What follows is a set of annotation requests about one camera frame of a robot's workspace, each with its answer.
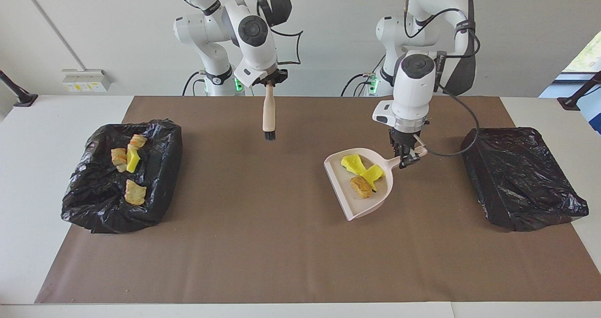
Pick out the black bin with crumpled bag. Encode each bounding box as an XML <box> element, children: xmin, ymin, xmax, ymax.
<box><xmin>61</xmin><ymin>119</ymin><xmax>183</xmax><ymax>234</ymax></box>

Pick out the window with dark frame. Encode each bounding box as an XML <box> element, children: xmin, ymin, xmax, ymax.
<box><xmin>562</xmin><ymin>31</ymin><xmax>601</xmax><ymax>81</ymax></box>

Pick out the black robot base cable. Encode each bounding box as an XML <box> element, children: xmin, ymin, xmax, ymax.
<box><xmin>182</xmin><ymin>70</ymin><xmax>208</xmax><ymax>97</ymax></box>
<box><xmin>340</xmin><ymin>72</ymin><xmax>376</xmax><ymax>97</ymax></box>

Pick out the notched yellow sponge piece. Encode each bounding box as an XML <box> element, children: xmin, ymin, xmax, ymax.
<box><xmin>340</xmin><ymin>154</ymin><xmax>368</xmax><ymax>176</ymax></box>

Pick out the beige handled black bristle brush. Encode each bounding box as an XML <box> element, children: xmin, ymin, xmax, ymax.
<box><xmin>262</xmin><ymin>84</ymin><xmax>277</xmax><ymax>142</ymax></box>

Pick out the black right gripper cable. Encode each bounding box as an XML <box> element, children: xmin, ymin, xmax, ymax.
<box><xmin>169</xmin><ymin>0</ymin><xmax>304</xmax><ymax>66</ymax></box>

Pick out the pale green toy dumpling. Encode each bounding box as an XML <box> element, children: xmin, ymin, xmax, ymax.
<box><xmin>124</xmin><ymin>179</ymin><xmax>147</xmax><ymax>206</ymax></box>
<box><xmin>110</xmin><ymin>148</ymin><xmax>128</xmax><ymax>173</ymax></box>

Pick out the white wall socket box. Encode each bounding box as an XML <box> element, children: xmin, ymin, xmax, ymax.
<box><xmin>62</xmin><ymin>69</ymin><xmax>113</xmax><ymax>93</ymax></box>

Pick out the white wall conduit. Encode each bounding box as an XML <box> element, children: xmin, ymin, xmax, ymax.
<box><xmin>17</xmin><ymin>0</ymin><xmax>86</xmax><ymax>70</ymax></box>

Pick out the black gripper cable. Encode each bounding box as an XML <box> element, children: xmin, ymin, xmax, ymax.
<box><xmin>169</xmin><ymin>0</ymin><xmax>304</xmax><ymax>66</ymax></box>
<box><xmin>404</xmin><ymin>0</ymin><xmax>481</xmax><ymax>158</ymax></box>

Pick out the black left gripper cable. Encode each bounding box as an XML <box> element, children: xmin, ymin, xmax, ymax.
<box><xmin>404</xmin><ymin>0</ymin><xmax>481</xmax><ymax>158</ymax></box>

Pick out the brown cork nugget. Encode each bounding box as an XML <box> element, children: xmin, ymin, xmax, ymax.
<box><xmin>350</xmin><ymin>176</ymin><xmax>374</xmax><ymax>200</ymax></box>

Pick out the black bin with smooth bag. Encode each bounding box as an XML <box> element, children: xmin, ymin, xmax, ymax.
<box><xmin>460</xmin><ymin>127</ymin><xmax>589</xmax><ymax>233</ymax></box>

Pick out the brown paper table mat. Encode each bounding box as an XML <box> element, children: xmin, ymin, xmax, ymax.
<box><xmin>35</xmin><ymin>96</ymin><xmax>601</xmax><ymax>304</ymax></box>

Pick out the curved yellow sponge piece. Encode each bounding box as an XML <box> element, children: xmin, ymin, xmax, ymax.
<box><xmin>126</xmin><ymin>148</ymin><xmax>141</xmax><ymax>174</ymax></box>

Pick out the beige plastic dustpan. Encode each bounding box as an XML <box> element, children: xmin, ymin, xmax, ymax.
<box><xmin>323</xmin><ymin>146</ymin><xmax>429</xmax><ymax>222</ymax></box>

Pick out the squarish yellow sponge piece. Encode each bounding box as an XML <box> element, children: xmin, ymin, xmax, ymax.
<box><xmin>361</xmin><ymin>164</ymin><xmax>386</xmax><ymax>191</ymax></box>

